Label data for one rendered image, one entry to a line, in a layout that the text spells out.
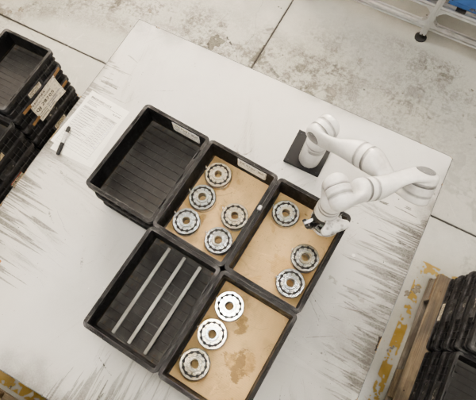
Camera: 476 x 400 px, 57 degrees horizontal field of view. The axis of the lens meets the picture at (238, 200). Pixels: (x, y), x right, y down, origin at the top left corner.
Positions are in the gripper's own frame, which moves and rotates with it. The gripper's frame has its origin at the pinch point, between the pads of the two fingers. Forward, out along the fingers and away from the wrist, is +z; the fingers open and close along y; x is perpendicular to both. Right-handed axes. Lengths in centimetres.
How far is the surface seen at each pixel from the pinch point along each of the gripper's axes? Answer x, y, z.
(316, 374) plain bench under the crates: 47, 15, 29
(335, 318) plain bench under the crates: 30.8, 0.5, 29.5
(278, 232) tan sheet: -5.3, 10.6, 16.9
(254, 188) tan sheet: -24.9, 13.2, 17.1
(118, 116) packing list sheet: -82, 56, 31
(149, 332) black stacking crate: 13, 66, 17
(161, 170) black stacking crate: -45, 45, 17
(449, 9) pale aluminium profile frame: -112, -148, 71
